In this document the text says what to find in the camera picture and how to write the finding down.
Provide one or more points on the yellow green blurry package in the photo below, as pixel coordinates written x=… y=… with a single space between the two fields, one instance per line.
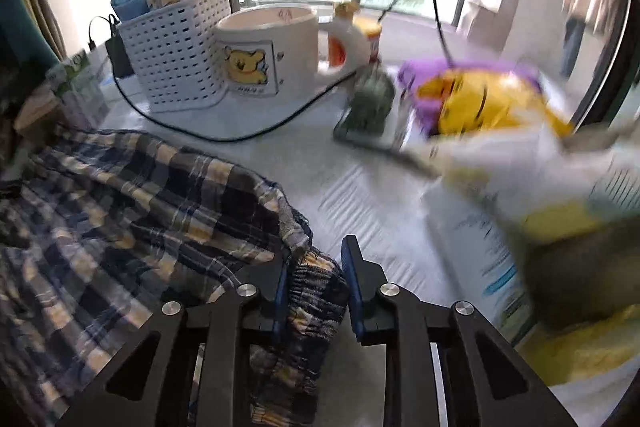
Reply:
x=585 y=272

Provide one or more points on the dark green bundle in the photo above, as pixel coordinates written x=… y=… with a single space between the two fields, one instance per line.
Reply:
x=372 y=99

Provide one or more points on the blue yellow plaid pants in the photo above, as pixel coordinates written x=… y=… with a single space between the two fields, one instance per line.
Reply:
x=125 y=217

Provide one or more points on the yellow plush toy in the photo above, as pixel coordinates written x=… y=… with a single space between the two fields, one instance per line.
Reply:
x=480 y=102

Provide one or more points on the white printed paper package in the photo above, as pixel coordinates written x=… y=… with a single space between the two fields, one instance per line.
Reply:
x=475 y=217

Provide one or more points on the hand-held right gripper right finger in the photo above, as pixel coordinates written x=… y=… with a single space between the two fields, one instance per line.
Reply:
x=350 y=287

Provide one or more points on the white plastic lattice basket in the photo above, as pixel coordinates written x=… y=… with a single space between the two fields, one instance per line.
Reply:
x=175 y=57

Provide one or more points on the green white milk carton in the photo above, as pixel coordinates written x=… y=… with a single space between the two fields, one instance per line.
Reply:
x=80 y=87

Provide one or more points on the black power adapter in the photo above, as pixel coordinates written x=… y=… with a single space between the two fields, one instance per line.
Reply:
x=120 y=57

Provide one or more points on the teal curtain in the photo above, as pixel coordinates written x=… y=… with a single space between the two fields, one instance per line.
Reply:
x=22 y=32

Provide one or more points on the yellow cup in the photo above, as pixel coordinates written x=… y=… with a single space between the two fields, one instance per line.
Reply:
x=371 y=38

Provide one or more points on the beige striped curtain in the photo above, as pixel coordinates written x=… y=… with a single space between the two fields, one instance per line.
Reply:
x=42 y=17

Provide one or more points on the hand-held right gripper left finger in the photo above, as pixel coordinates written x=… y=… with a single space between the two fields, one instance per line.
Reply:
x=281 y=297

